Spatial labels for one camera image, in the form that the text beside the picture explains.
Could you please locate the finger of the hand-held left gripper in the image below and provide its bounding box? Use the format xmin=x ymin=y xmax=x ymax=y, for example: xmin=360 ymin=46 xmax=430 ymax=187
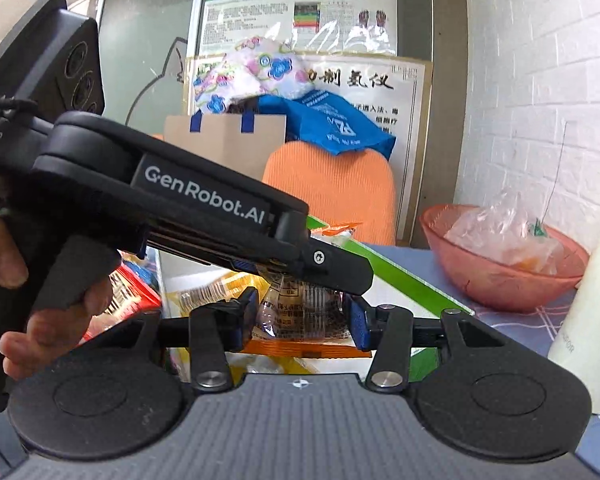
xmin=272 ymin=211 xmax=376 ymax=296
xmin=146 ymin=239 xmax=302 ymax=278

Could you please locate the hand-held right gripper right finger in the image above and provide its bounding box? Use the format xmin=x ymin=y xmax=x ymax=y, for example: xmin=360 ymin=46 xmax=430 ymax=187
xmin=343 ymin=296 xmax=506 ymax=395

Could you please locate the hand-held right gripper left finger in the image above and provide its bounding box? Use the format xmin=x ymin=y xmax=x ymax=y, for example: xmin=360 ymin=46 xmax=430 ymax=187
xmin=87 ymin=289 xmax=260 ymax=394

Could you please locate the clear packet with brown snack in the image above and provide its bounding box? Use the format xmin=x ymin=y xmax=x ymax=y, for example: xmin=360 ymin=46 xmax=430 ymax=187
xmin=254 ymin=274 xmax=354 ymax=347

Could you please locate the green cardboard box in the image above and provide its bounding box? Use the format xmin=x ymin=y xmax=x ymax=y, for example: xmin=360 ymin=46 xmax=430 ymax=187
xmin=155 ymin=214 xmax=477 ymax=382

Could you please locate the large red snack packet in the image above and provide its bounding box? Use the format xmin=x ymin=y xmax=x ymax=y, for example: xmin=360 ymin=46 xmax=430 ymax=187
xmin=79 ymin=259 xmax=164 ymax=343

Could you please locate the person's left hand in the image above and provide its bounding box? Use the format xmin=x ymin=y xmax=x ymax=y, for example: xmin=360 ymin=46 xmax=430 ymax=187
xmin=0 ymin=211 xmax=114 ymax=382

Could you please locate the orange-edged clear snack packet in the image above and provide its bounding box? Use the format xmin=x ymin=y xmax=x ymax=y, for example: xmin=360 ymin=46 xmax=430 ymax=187
xmin=309 ymin=222 xmax=364 ymax=249

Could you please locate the yellow snack packet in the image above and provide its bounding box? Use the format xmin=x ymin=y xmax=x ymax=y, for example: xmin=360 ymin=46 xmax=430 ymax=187
xmin=172 ymin=271 xmax=262 ymax=313

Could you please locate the orange snack packet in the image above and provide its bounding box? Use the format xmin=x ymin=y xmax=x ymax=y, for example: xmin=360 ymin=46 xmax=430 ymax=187
xmin=239 ymin=337 xmax=374 ymax=362

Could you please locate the orange chair back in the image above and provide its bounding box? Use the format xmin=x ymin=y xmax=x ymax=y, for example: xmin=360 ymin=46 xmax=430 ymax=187
xmin=261 ymin=140 xmax=399 ymax=247

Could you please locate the brown paper bag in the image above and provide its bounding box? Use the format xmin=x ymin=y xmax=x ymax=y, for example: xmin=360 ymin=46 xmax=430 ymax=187
xmin=162 ymin=111 xmax=288 ymax=182

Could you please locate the grey glass door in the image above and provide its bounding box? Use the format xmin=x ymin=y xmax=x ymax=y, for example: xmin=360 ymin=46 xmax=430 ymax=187
xmin=96 ymin=0 xmax=203 ymax=137

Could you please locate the blue fabric bag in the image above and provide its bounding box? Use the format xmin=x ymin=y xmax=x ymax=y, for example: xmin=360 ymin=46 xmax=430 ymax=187
xmin=256 ymin=89 xmax=397 ymax=157

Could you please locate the pink plastic bowl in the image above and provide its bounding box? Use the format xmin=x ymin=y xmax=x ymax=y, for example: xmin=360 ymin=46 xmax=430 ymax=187
xmin=419 ymin=203 xmax=592 ymax=314

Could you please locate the framed calligraphy poster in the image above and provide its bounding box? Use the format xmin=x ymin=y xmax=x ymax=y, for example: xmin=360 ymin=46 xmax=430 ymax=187
xmin=184 ymin=51 xmax=436 ymax=247

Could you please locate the clear plastic bag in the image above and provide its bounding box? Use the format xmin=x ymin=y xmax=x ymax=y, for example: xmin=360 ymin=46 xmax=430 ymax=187
xmin=441 ymin=187 xmax=565 ymax=275

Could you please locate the floral cloth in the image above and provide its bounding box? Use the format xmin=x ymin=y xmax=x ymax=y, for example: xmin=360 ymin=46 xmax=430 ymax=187
xmin=191 ymin=35 xmax=312 ymax=117

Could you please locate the white thermos jug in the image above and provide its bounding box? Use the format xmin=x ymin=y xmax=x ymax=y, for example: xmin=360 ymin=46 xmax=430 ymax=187
xmin=546 ymin=224 xmax=600 ymax=417

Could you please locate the wall poster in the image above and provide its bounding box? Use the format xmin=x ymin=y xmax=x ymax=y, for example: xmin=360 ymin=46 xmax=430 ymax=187
xmin=199 ymin=0 xmax=399 ymax=57

